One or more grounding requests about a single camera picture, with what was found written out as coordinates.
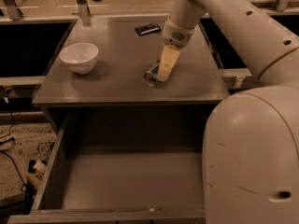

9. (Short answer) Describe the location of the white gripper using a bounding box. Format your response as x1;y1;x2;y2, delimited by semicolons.
157;17;195;82

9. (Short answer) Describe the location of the red bull can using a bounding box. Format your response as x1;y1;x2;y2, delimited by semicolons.
143;62;159;87

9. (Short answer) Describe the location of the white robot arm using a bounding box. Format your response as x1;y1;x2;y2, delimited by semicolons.
163;0;299;224

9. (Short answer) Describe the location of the open grey top drawer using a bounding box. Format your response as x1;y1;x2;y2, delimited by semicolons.
8;108;205;224

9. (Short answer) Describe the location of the black snack packet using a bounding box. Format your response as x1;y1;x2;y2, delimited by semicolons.
135;23;161;36

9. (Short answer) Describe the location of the grey cabinet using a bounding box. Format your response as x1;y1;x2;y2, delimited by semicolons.
33;14;229;130

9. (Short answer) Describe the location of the white ceramic bowl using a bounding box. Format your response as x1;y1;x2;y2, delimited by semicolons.
59;43;99;75

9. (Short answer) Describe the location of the power strip with plugs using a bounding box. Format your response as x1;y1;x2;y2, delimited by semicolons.
25;160;46;190

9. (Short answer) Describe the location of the metal rail bracket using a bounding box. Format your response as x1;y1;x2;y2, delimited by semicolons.
233;76;246;90

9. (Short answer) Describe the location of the metal post centre left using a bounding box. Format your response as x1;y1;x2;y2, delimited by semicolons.
77;0;90;17

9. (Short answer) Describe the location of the metal post far left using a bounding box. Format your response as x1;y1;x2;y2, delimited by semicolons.
3;0;23;21

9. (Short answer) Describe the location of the black floor cable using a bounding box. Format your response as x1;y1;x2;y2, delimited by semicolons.
0;87;29;193

